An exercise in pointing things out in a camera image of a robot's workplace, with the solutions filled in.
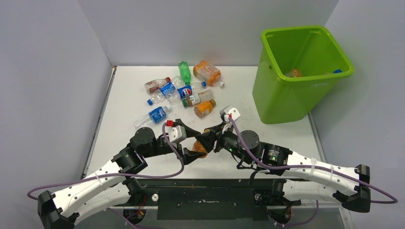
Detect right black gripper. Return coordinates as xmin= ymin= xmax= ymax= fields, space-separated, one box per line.
xmin=196 ymin=120 xmax=253 ymax=164

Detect small orange juice bottle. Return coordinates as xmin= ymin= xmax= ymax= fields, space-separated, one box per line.
xmin=194 ymin=99 xmax=216 ymax=118

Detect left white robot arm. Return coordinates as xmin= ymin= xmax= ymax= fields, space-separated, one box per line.
xmin=37 ymin=119 xmax=202 ymax=229

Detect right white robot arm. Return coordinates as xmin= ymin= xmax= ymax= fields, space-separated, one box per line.
xmin=196 ymin=125 xmax=371 ymax=213

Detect green plastic bin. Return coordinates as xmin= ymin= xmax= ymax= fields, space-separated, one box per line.
xmin=252 ymin=25 xmax=354 ymax=124

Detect brown tea bottle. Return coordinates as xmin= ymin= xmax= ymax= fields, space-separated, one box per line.
xmin=182 ymin=90 xmax=213 ymax=108

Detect pepsi bottle blue cap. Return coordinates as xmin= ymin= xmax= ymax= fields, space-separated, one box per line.
xmin=177 ymin=82 xmax=207 ymax=100

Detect blue label crushed bottle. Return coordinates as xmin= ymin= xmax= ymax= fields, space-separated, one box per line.
xmin=147 ymin=76 xmax=185 ymax=105

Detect large orange tea bottle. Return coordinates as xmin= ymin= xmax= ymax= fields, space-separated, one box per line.
xmin=193 ymin=60 xmax=225 ymax=88

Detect crushed red label bottle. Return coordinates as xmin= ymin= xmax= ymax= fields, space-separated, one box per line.
xmin=144 ymin=77 xmax=171 ymax=94

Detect green soda bottle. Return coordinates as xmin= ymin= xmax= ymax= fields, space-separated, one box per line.
xmin=178 ymin=61 xmax=191 ymax=85

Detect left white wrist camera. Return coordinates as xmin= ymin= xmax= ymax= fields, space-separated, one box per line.
xmin=166 ymin=119 xmax=186 ymax=144

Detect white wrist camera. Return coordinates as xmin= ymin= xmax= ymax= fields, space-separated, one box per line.
xmin=166 ymin=119 xmax=186 ymax=144
xmin=220 ymin=105 xmax=241 ymax=122

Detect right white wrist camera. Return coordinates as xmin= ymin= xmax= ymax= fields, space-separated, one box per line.
xmin=220 ymin=105 xmax=241 ymax=122

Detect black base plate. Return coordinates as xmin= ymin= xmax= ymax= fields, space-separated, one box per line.
xmin=115 ymin=179 xmax=301 ymax=224

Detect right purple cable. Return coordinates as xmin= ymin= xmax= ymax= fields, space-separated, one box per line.
xmin=228 ymin=117 xmax=399 ymax=205

